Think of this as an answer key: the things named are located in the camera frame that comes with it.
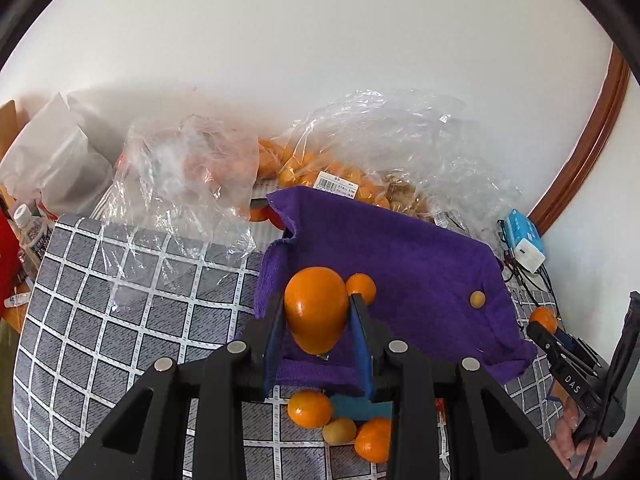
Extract yellow-green bedding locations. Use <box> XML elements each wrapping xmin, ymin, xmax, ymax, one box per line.
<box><xmin>0</xmin><ymin>317</ymin><xmax>23</xmax><ymax>436</ymax></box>

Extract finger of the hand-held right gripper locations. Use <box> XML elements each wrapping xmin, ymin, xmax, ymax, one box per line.
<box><xmin>555</xmin><ymin>330</ymin><xmax>608</xmax><ymax>376</ymax></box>
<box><xmin>526</xmin><ymin>321</ymin><xmax>568</xmax><ymax>368</ymax></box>

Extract wooden chair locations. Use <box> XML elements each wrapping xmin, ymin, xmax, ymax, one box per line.
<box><xmin>0</xmin><ymin>100</ymin><xmax>21</xmax><ymax>161</ymax></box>

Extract mandarin orange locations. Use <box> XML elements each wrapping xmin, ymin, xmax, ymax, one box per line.
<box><xmin>287</xmin><ymin>390</ymin><xmax>333</xmax><ymax>429</ymax></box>
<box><xmin>354</xmin><ymin>417</ymin><xmax>396</xmax><ymax>463</ymax></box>
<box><xmin>284</xmin><ymin>266</ymin><xmax>349</xmax><ymax>356</ymax></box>
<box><xmin>529</xmin><ymin>306</ymin><xmax>558</xmax><ymax>335</ymax></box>
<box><xmin>345</xmin><ymin>273</ymin><xmax>377</xmax><ymax>307</ymax></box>

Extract clear water bottle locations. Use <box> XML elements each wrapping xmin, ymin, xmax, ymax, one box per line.
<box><xmin>12</xmin><ymin>205</ymin><xmax>51</xmax><ymax>281</ymax></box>

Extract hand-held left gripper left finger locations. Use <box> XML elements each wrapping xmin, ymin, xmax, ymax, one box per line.
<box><xmin>57</xmin><ymin>292</ymin><xmax>288</xmax><ymax>480</ymax></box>

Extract clear bag of kumquats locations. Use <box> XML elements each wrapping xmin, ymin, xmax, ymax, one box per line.
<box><xmin>257</xmin><ymin>110</ymin><xmax>391</xmax><ymax>208</ymax></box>

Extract red paper bag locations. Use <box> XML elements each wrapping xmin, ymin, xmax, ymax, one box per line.
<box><xmin>0</xmin><ymin>205</ymin><xmax>23</xmax><ymax>311</ymax></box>

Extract purple towel-lined tray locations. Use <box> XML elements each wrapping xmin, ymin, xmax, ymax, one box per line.
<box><xmin>234</xmin><ymin>186</ymin><xmax>538</xmax><ymax>401</ymax></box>

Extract large crumpled clear plastic bag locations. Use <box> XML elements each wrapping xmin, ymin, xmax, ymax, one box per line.
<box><xmin>345</xmin><ymin>89</ymin><xmax>523</xmax><ymax>261</ymax></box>

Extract person's right hand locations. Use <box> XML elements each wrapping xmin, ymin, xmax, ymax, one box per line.
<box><xmin>552</xmin><ymin>396</ymin><xmax>599</xmax><ymax>480</ymax></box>

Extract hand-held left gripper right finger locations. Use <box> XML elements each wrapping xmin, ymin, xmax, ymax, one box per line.
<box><xmin>349</xmin><ymin>293</ymin><xmax>574</xmax><ymax>480</ymax></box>

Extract white plastic bag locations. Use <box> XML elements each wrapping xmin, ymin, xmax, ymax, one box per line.
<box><xmin>0</xmin><ymin>92</ymin><xmax>118</xmax><ymax>216</ymax></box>

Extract clear plastic bag of fruit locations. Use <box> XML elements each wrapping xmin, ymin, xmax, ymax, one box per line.
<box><xmin>97</xmin><ymin>112</ymin><xmax>261</xmax><ymax>301</ymax></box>

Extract brown wooden door frame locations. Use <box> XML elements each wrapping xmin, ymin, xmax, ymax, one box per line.
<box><xmin>527</xmin><ymin>42</ymin><xmax>632</xmax><ymax>231</ymax></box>

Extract grey checked tablecloth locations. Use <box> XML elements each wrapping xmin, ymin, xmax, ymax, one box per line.
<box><xmin>12</xmin><ymin>212</ymin><xmax>591</xmax><ymax>480</ymax></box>

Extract black cable bundle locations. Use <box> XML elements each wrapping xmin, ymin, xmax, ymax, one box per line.
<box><xmin>497</xmin><ymin>220</ymin><xmax>561</xmax><ymax>321</ymax></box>

